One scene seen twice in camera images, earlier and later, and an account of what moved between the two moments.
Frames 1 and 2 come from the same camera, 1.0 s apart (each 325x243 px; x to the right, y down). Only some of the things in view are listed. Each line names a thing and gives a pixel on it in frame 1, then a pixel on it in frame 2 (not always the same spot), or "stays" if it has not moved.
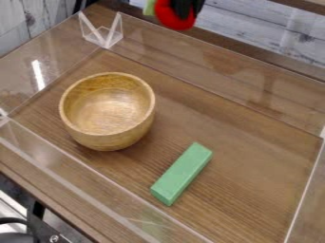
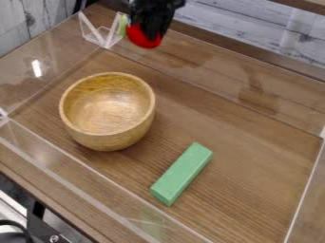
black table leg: [38, 210] stays
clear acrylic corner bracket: [102, 35] stays
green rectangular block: [181, 173] stays
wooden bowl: [106, 109] stays
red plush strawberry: [169, 17] -> [138, 37]
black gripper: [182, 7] -> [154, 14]
